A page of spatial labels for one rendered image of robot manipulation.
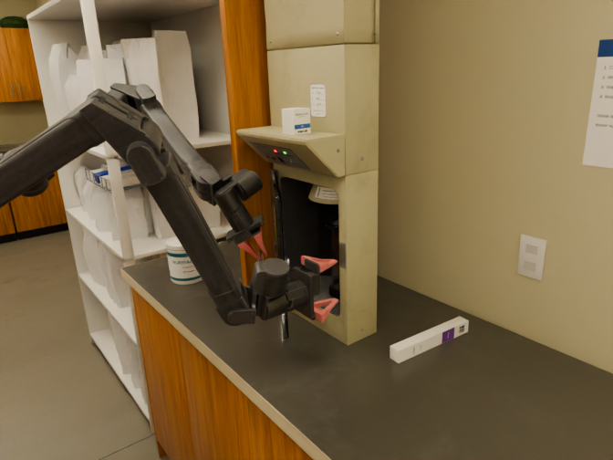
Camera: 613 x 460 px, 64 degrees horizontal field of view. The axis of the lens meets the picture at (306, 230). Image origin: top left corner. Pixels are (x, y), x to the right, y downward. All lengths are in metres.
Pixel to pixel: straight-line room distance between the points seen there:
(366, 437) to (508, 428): 0.30
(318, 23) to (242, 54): 0.29
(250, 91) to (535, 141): 0.77
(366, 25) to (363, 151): 0.29
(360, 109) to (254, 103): 0.38
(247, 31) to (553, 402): 1.20
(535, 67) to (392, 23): 0.49
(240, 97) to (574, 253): 0.97
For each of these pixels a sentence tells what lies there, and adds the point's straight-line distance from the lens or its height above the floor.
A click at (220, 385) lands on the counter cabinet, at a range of 1.51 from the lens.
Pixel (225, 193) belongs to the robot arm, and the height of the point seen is 1.38.
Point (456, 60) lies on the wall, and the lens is 1.50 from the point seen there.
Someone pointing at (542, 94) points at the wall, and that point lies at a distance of 1.37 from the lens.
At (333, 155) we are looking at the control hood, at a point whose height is 1.47.
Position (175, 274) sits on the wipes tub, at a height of 0.98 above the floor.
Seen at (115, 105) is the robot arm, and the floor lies 1.62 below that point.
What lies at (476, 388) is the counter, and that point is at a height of 0.94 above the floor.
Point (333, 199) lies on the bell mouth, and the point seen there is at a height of 1.33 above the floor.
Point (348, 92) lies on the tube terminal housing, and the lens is 1.18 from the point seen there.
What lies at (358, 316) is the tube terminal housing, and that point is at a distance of 1.36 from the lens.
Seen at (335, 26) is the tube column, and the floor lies 1.75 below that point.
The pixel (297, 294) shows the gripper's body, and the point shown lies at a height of 1.21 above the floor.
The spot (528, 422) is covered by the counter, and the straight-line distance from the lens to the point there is 1.20.
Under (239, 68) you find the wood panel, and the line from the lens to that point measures 1.44.
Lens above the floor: 1.66
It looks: 18 degrees down
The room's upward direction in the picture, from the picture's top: 2 degrees counter-clockwise
